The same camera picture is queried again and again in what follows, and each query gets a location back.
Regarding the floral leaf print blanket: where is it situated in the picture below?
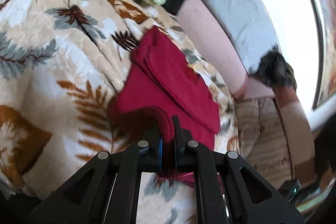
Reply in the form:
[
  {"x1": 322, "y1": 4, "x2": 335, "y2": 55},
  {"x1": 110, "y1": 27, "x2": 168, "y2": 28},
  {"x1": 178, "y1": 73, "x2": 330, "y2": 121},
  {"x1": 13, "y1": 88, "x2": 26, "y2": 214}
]
[{"x1": 1, "y1": 0, "x2": 239, "y2": 223}]

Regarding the brown striped cushion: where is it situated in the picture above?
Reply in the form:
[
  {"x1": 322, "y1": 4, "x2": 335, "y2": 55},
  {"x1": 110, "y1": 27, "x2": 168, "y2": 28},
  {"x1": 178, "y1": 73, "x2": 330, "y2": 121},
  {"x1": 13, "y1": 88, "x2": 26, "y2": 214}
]
[{"x1": 235, "y1": 98, "x2": 317, "y2": 188}]

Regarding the pink quilted bolster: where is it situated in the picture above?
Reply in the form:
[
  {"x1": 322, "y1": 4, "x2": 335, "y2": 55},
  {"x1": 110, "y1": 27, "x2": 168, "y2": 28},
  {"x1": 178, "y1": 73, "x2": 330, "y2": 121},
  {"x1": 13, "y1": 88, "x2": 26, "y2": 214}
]
[{"x1": 177, "y1": 0, "x2": 275, "y2": 101}]

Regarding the dark furry cushion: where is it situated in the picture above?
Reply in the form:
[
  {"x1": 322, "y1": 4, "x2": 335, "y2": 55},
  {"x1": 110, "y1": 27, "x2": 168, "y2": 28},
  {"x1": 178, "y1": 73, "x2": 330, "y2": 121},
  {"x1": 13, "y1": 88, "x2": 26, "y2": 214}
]
[{"x1": 254, "y1": 51, "x2": 297, "y2": 90}]

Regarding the black charger adapter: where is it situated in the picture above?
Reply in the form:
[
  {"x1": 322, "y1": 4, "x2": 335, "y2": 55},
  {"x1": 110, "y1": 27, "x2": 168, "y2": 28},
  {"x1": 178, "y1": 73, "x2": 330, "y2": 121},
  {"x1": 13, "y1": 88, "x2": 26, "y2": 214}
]
[{"x1": 278, "y1": 178, "x2": 301, "y2": 201}]

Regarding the grey pillow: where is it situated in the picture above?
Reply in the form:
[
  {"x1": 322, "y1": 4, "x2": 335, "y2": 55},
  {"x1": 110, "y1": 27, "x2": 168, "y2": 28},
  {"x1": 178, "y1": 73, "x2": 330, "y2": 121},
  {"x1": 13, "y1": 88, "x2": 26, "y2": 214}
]
[{"x1": 202, "y1": 0, "x2": 279, "y2": 75}]

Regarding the red knit sweater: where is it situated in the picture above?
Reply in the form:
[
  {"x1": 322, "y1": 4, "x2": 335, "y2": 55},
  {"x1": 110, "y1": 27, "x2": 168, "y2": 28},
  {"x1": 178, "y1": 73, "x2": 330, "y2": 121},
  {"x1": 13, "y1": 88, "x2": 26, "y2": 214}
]
[{"x1": 107, "y1": 25, "x2": 227, "y2": 189}]

